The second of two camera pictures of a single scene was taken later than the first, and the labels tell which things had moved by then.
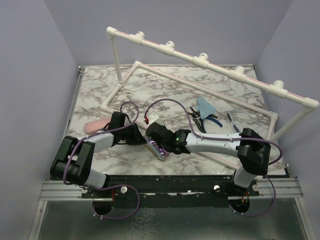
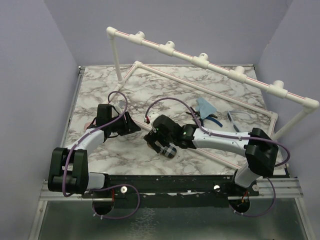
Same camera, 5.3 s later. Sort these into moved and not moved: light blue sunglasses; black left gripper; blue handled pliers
Moved: black left gripper
Not moved: light blue sunglasses; blue handled pliers
